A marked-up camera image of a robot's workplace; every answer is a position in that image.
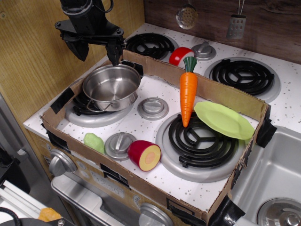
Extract back right black burner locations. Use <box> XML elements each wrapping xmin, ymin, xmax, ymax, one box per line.
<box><xmin>204</xmin><ymin>57</ymin><xmax>281</xmax><ymax>103</ymax></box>

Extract black cable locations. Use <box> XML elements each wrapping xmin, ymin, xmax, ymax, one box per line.
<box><xmin>0</xmin><ymin>206</ymin><xmax>23</xmax><ymax>226</ymax></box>

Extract orange toy carrot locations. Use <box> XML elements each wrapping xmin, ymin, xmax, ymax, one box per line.
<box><xmin>180</xmin><ymin>56</ymin><xmax>198</xmax><ymax>128</ymax></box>

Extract front silver stove knob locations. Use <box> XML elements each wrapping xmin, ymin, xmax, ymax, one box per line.
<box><xmin>104</xmin><ymin>132</ymin><xmax>136</xmax><ymax>161</ymax></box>

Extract centre silver stove knob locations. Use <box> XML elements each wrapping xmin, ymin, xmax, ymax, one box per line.
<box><xmin>137</xmin><ymin>97</ymin><xmax>169</xmax><ymax>121</ymax></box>

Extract silver sink drain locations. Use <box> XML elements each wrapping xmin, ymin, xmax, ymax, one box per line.
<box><xmin>256</xmin><ymin>198</ymin><xmax>301</xmax><ymax>226</ymax></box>

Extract front right black burner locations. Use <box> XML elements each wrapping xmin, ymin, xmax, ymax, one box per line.
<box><xmin>156</xmin><ymin>113</ymin><xmax>246</xmax><ymax>183</ymax></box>

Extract silver sink basin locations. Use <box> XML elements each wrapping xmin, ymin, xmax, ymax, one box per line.
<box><xmin>231</xmin><ymin>127</ymin><xmax>301</xmax><ymax>226</ymax></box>

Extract hanging metal strainer ladle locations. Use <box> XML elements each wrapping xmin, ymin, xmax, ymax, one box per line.
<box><xmin>175</xmin><ymin>0</ymin><xmax>198</xmax><ymax>30</ymax></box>

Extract hanging metal slotted spatula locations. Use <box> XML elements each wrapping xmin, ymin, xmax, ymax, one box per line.
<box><xmin>226</xmin><ymin>0</ymin><xmax>246</xmax><ymax>40</ymax></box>

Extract brown cardboard fence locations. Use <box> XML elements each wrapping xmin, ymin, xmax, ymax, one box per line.
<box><xmin>41</xmin><ymin>49</ymin><xmax>277</xmax><ymax>226</ymax></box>

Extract green toy lettuce piece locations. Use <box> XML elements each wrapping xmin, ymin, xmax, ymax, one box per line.
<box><xmin>83</xmin><ymin>133</ymin><xmax>104</xmax><ymax>154</ymax></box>

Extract left silver oven knob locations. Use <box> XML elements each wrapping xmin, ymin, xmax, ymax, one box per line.
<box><xmin>49</xmin><ymin>149</ymin><xmax>77</xmax><ymax>177</ymax></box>

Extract red toy half fruit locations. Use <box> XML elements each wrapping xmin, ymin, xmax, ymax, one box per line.
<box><xmin>127</xmin><ymin>140</ymin><xmax>161</xmax><ymax>171</ymax></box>

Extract silver stove knob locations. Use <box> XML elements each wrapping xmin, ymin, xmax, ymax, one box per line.
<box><xmin>104</xmin><ymin>132</ymin><xmax>136</xmax><ymax>161</ymax></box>
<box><xmin>137</xmin><ymin>97</ymin><xmax>169</xmax><ymax>121</ymax></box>
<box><xmin>191</xmin><ymin>41</ymin><xmax>216</xmax><ymax>61</ymax></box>

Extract orange yellow object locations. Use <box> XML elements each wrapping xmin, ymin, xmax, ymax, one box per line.
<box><xmin>38</xmin><ymin>207</ymin><xmax>62</xmax><ymax>222</ymax></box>

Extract back left black burner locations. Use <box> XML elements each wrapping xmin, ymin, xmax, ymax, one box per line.
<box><xmin>126</xmin><ymin>33</ymin><xmax>179</xmax><ymax>62</ymax></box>

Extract silver oven knob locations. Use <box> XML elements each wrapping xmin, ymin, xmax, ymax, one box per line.
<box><xmin>138</xmin><ymin>202</ymin><xmax>174</xmax><ymax>226</ymax></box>
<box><xmin>49</xmin><ymin>149</ymin><xmax>77</xmax><ymax>177</ymax></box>

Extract stainless steel pot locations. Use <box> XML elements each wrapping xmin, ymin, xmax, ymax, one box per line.
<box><xmin>82</xmin><ymin>65</ymin><xmax>141</xmax><ymax>112</ymax></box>

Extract right silver oven knob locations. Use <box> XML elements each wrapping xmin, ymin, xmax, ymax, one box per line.
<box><xmin>138</xmin><ymin>202</ymin><xmax>174</xmax><ymax>226</ymax></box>

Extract back silver stove knob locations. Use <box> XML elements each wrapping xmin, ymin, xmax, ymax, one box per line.
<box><xmin>191</xmin><ymin>41</ymin><xmax>216</xmax><ymax>61</ymax></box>

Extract red white toy piece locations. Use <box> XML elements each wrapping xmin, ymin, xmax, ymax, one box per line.
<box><xmin>169</xmin><ymin>47</ymin><xmax>195</xmax><ymax>68</ymax></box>

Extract silver oven door handle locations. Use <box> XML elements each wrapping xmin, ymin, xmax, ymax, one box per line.
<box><xmin>51</xmin><ymin>175</ymin><xmax>128</xmax><ymax>226</ymax></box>

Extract front left black burner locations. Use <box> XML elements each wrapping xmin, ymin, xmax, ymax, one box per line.
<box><xmin>65</xmin><ymin>92</ymin><xmax>134</xmax><ymax>128</ymax></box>

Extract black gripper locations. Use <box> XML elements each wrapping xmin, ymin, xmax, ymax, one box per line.
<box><xmin>55</xmin><ymin>0</ymin><xmax>124</xmax><ymax>66</ymax></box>

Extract green plastic plate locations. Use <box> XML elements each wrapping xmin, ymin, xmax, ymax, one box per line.
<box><xmin>194</xmin><ymin>101</ymin><xmax>255</xmax><ymax>140</ymax></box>

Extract black burner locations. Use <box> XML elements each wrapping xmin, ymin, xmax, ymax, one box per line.
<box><xmin>204</xmin><ymin>57</ymin><xmax>281</xmax><ymax>103</ymax></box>
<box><xmin>65</xmin><ymin>92</ymin><xmax>134</xmax><ymax>128</ymax></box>
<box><xmin>156</xmin><ymin>113</ymin><xmax>246</xmax><ymax>183</ymax></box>
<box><xmin>126</xmin><ymin>33</ymin><xmax>179</xmax><ymax>62</ymax></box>

